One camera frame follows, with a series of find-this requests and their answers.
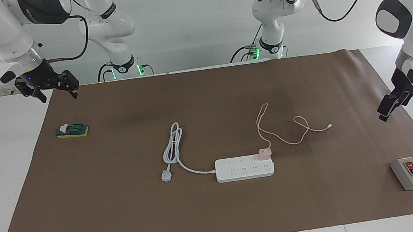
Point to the green knife switch yellow base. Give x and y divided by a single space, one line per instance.
72 130

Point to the white wall socket box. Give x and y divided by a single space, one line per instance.
3 90

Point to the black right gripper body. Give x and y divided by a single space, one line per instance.
40 78

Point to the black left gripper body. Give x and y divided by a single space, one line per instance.
404 84

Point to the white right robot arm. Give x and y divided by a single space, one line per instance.
0 35

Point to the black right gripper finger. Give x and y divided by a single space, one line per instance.
72 82
36 93

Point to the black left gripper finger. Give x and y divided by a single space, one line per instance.
400 99
386 108

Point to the grey on-off switch box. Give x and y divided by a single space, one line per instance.
409 174

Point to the white power strip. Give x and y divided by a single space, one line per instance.
237 169

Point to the brown paper table mat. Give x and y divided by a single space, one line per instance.
164 217

